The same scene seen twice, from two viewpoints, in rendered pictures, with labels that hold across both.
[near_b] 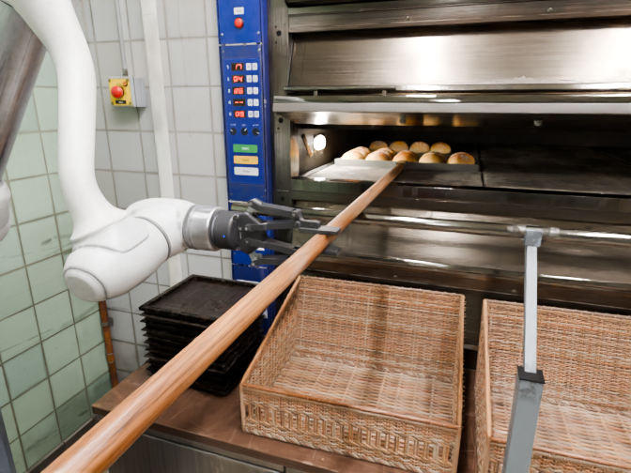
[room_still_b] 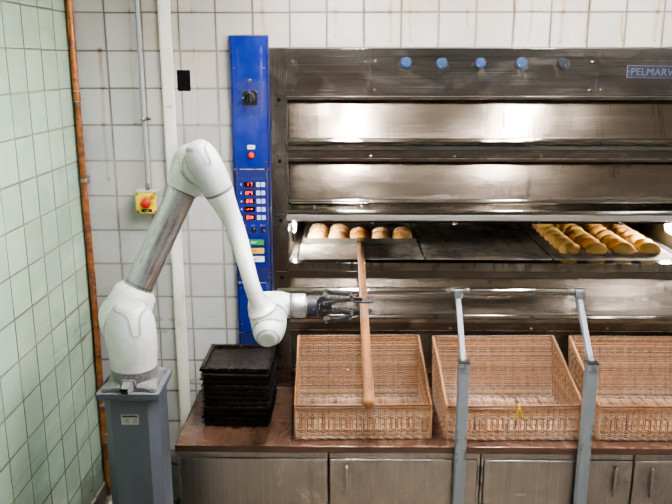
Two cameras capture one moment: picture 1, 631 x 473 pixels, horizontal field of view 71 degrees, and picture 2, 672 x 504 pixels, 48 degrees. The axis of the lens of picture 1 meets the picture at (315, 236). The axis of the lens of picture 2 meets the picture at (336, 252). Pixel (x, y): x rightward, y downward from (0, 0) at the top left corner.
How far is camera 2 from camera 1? 2.02 m
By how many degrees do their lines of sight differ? 18
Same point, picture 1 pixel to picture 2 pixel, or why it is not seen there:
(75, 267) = (267, 329)
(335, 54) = (321, 176)
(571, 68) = (469, 189)
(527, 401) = (463, 374)
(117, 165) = (127, 259)
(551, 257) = (470, 303)
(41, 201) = (73, 296)
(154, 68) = not seen: hidden behind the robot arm
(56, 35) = (234, 216)
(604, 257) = (499, 300)
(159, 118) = not seen: hidden behind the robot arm
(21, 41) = (184, 210)
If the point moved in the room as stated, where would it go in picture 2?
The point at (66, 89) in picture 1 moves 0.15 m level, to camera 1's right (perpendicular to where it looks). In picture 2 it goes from (241, 243) to (284, 240)
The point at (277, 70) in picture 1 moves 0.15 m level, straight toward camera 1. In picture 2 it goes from (278, 186) to (289, 191)
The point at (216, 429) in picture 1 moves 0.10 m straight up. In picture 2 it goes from (276, 441) to (276, 418)
